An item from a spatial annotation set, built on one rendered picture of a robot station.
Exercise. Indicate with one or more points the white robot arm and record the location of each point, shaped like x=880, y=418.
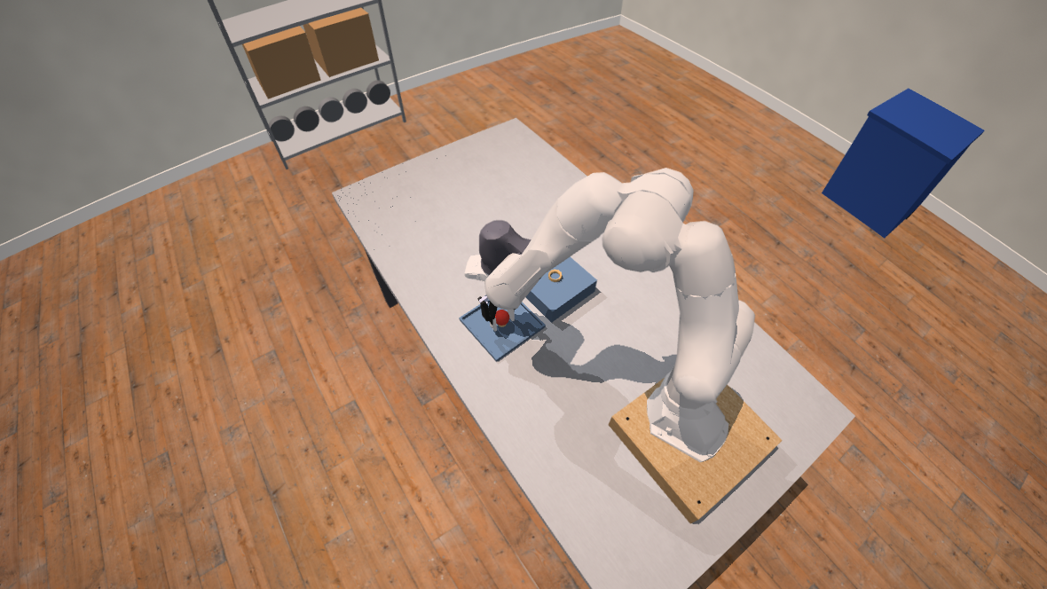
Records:
x=645, y=233

